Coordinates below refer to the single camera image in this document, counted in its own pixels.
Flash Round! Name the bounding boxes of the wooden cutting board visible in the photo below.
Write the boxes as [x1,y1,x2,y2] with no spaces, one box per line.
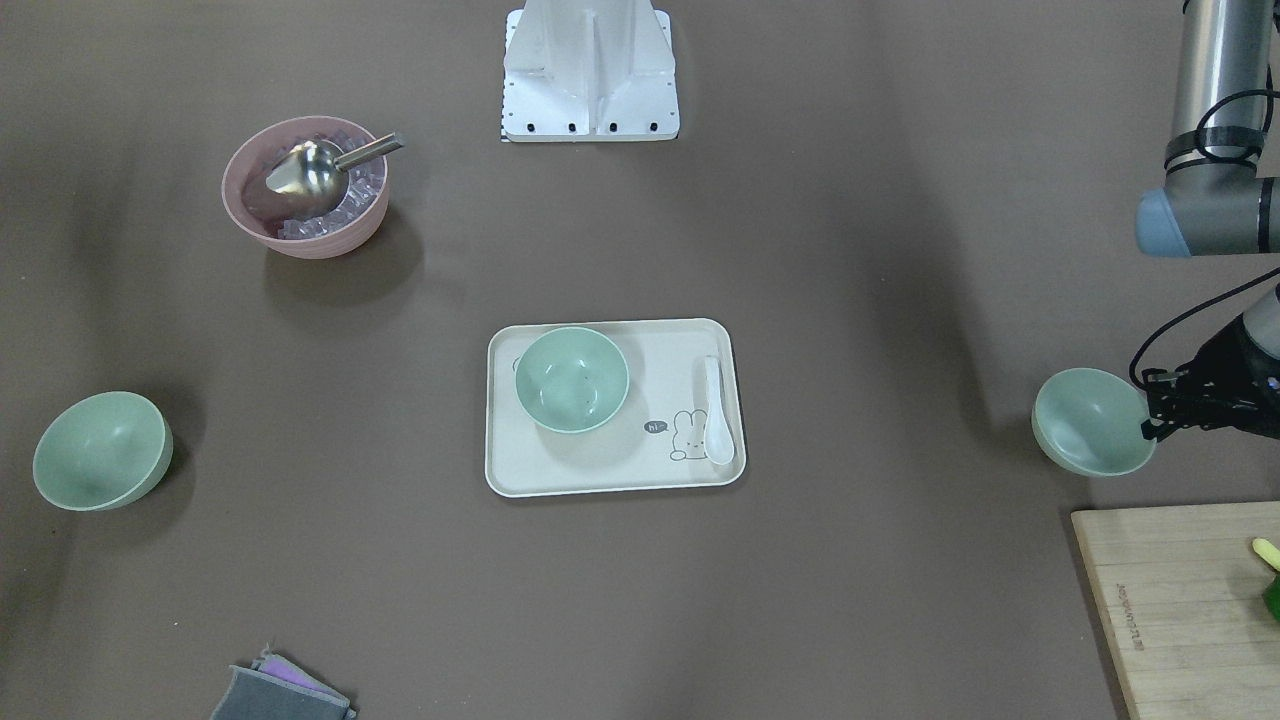
[1071,501,1279,719]

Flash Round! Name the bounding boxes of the white ceramic spoon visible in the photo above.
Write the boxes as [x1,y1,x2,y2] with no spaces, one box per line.
[703,356,736,466]

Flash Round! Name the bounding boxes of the green bowl on tray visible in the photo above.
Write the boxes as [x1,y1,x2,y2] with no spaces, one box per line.
[515,325,631,434]

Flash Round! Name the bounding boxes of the pink bowl with ice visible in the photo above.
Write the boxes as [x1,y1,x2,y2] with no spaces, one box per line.
[220,115,406,260]

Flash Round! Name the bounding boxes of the green lime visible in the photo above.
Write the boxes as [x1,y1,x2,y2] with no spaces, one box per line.
[1261,573,1280,623]

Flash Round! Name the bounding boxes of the cream rectangular tray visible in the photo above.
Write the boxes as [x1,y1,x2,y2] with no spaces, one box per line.
[484,318,748,498]

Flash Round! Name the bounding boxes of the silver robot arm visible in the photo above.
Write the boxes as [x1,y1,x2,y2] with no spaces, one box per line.
[1129,1,1279,442]

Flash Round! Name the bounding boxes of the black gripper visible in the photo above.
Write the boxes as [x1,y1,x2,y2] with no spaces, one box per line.
[1143,316,1279,441]

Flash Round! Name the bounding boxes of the yellow plastic knife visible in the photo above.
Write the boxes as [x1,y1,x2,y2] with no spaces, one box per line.
[1251,537,1280,573]

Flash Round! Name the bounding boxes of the green bowl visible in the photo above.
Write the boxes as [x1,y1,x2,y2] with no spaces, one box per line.
[515,325,631,434]
[32,391,174,512]
[1030,368,1157,478]

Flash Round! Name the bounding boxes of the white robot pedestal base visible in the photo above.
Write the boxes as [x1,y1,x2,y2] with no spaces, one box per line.
[500,1,681,143]

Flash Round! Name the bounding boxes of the metal ice scoop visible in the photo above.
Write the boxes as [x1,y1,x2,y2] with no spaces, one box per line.
[244,133,404,222]

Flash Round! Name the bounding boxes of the grey and purple cloths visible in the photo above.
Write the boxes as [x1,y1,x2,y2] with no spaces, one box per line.
[210,647,358,719]

